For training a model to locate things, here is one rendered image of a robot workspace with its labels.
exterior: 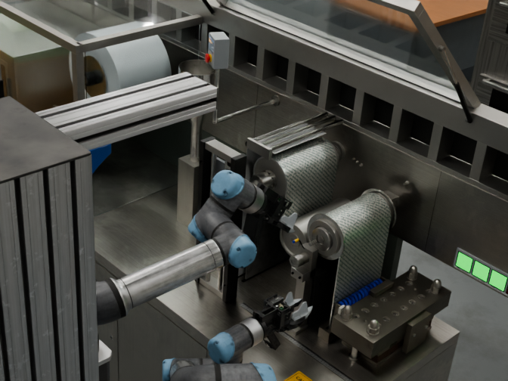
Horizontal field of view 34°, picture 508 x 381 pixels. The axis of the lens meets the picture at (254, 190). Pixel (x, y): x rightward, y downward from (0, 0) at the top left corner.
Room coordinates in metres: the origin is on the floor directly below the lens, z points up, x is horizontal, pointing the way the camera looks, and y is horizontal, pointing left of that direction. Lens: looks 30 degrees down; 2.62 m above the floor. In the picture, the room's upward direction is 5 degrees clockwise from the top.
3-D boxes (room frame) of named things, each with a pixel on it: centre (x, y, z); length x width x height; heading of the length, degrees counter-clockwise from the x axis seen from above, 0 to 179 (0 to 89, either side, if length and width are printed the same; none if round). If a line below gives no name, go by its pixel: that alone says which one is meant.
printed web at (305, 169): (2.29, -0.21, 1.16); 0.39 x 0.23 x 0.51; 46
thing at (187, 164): (2.69, 0.22, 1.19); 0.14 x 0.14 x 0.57
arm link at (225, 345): (1.76, 0.03, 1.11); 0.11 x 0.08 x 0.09; 136
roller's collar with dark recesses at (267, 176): (2.27, -0.03, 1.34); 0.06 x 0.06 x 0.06; 46
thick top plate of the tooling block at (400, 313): (2.10, -0.46, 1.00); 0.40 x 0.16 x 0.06; 136
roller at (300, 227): (2.28, -0.22, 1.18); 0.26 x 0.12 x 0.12; 136
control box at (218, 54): (2.51, 0.16, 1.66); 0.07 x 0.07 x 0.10; 21
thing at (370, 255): (2.16, -0.35, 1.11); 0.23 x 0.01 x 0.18; 136
